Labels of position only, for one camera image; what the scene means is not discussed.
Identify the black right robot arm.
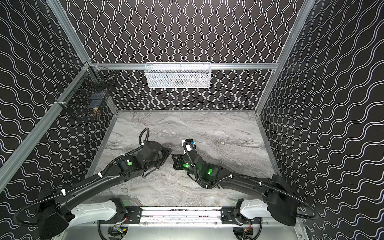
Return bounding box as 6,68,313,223
172,139,320,226

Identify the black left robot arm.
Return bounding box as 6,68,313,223
13,128,172,240

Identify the brass fitting in basket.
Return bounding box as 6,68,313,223
93,108,100,118

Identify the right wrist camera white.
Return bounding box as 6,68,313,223
182,139,197,156

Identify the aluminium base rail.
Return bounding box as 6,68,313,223
59,206,301,227

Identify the white mesh wall basket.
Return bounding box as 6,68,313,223
145,62,212,89

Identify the black wire wall basket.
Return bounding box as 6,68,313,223
61,66,118,122

